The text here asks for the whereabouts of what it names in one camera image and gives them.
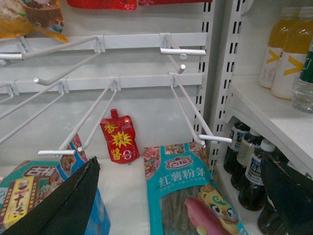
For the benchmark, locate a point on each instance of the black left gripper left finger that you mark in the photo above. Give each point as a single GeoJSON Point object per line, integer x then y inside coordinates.
{"type": "Point", "coordinates": [66, 210]}

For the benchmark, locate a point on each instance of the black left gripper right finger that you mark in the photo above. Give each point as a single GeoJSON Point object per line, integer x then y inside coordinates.
{"type": "Point", "coordinates": [291, 194]}

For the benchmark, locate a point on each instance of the white upper shelf board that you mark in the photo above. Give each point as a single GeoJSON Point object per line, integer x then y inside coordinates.
{"type": "Point", "coordinates": [275, 119]}

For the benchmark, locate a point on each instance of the water bottle at shelf edge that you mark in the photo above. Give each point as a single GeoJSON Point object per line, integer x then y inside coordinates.
{"type": "Point", "coordinates": [303, 90]}

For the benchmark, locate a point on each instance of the white slotted shelf upright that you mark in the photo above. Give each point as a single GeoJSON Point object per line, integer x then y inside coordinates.
{"type": "Point", "coordinates": [222, 20]}

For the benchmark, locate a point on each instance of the dark tea bottle front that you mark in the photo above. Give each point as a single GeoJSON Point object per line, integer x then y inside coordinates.
{"type": "Point", "coordinates": [253, 194]}

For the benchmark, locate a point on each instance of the dark tea bottle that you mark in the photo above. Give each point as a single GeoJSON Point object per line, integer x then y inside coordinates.
{"type": "Point", "coordinates": [249, 143]}
{"type": "Point", "coordinates": [253, 194]}
{"type": "Point", "coordinates": [238, 131]}

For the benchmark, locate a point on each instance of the blue spice box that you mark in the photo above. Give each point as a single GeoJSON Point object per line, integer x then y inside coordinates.
{"type": "Point", "coordinates": [33, 181]}

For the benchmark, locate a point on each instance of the dark tea bottle middle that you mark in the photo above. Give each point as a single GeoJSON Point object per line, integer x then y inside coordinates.
{"type": "Point", "coordinates": [249, 143]}

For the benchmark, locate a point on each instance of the dark tea bottle rear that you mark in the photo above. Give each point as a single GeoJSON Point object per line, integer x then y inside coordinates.
{"type": "Point", "coordinates": [238, 131]}

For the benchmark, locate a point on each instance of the red sauce spout pouch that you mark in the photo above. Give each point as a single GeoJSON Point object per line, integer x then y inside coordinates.
{"type": "Point", "coordinates": [119, 134]}

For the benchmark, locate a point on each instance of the teal sweet potato noodle bag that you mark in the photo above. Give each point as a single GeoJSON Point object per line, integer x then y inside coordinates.
{"type": "Point", "coordinates": [182, 198]}

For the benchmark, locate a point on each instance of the yellow vitamin drink bottle left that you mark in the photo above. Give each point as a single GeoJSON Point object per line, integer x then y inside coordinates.
{"type": "Point", "coordinates": [288, 17]}

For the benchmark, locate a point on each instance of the yellow vitamin drink bottle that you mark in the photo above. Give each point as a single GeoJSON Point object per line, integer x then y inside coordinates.
{"type": "Point", "coordinates": [288, 17]}
{"type": "Point", "coordinates": [293, 56]}

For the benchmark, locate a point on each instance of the yellow vitamin drink bottle right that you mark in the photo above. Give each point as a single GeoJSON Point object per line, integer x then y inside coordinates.
{"type": "Point", "coordinates": [293, 56]}

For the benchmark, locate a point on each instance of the white peg hook right lower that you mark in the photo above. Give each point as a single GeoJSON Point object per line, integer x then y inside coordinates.
{"type": "Point", "coordinates": [198, 138]}

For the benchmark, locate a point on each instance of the white peg hook upper left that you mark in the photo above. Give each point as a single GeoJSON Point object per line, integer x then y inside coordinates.
{"type": "Point", "coordinates": [98, 48]}

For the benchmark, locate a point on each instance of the white peg hook right upper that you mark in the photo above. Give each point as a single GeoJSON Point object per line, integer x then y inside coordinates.
{"type": "Point", "coordinates": [168, 46]}

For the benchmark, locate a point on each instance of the yellow snack bag hanging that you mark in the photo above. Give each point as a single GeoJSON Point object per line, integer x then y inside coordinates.
{"type": "Point", "coordinates": [21, 17]}

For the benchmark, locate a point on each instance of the red bag hanging top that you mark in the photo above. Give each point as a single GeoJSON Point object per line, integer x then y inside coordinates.
{"type": "Point", "coordinates": [125, 5]}

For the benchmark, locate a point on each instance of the white hook rail lower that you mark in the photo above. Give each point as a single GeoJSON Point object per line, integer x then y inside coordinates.
{"type": "Point", "coordinates": [81, 84]}

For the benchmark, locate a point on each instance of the white hook rail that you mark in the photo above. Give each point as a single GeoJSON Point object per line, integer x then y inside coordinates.
{"type": "Point", "coordinates": [81, 84]}
{"type": "Point", "coordinates": [184, 40]}

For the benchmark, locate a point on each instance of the white hook rail upper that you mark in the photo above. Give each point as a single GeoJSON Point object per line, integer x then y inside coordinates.
{"type": "Point", "coordinates": [184, 40]}

